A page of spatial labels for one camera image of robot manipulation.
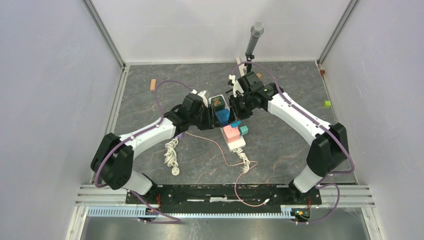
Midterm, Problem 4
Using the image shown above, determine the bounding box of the teal plug adapter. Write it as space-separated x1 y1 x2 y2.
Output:
239 125 249 136

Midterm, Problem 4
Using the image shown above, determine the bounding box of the white bracket piece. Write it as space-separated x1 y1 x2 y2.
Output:
235 57 247 76

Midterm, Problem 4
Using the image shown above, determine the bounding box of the blue cube socket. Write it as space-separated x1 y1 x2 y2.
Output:
216 108 230 126

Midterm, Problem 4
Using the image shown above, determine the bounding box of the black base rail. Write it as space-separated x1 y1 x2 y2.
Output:
142 184 322 214

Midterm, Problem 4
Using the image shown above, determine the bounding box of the blue adapter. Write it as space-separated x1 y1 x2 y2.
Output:
230 120 241 128

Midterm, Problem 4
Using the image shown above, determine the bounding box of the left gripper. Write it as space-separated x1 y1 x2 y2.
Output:
189 104 223 131

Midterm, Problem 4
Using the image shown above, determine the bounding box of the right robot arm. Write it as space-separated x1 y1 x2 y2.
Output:
228 72 351 204

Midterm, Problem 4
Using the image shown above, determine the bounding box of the pink cube socket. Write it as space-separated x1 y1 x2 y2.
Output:
222 125 241 144

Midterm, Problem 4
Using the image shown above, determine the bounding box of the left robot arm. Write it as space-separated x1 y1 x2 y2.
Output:
90 91 222 204

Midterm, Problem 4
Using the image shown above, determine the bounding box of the black tripod stand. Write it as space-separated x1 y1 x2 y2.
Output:
244 54 255 73

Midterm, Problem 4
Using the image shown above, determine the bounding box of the white coiled power cord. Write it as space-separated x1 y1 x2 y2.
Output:
163 137 181 176

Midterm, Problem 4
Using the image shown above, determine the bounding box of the purple USB power strip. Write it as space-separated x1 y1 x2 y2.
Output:
175 132 185 140

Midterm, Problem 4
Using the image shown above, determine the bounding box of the dark green cube socket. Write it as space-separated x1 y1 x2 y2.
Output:
210 94 227 112

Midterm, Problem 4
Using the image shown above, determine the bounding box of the white multicolour power strip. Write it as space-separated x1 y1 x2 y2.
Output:
208 94 249 152

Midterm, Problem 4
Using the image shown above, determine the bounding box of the pink charging cable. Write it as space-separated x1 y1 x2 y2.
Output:
184 131 271 208

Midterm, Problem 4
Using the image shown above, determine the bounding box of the grey microphone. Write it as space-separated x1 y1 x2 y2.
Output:
245 22 265 56

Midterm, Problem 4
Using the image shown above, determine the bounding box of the white strip cord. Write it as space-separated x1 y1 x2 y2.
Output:
234 148 251 175

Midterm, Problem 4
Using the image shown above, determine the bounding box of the small green cube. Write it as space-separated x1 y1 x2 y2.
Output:
323 100 332 108

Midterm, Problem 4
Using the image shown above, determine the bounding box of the left wooden block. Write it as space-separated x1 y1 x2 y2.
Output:
149 78 157 92

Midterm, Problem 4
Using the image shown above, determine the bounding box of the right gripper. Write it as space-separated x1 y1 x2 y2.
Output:
228 93 255 124

